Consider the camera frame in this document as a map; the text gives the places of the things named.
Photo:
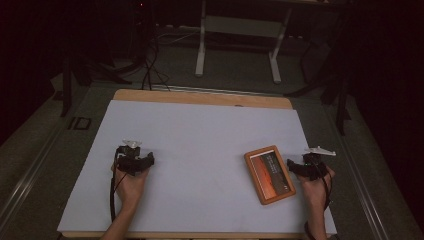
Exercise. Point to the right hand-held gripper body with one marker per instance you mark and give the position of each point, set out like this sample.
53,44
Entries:
313,168

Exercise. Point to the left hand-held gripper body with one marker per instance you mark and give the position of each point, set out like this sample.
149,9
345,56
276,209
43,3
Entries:
130,162

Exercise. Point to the wooden picture frame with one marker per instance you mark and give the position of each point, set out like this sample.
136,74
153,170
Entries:
270,175

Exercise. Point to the person's right hand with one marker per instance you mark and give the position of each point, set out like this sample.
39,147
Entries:
313,193

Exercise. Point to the person's left hand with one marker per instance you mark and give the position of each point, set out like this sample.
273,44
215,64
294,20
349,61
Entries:
130,188

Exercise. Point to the white table mat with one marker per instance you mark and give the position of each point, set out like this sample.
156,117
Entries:
200,140

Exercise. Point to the black metal stand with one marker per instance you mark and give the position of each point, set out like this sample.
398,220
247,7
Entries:
341,100
66,90

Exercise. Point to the metal floor rail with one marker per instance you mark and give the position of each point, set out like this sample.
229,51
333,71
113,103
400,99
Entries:
363,190
23,186

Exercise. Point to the black floor bracket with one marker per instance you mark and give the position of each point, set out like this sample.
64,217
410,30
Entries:
80,123

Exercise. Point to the white metal desk frame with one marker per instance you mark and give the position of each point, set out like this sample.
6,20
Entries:
240,26

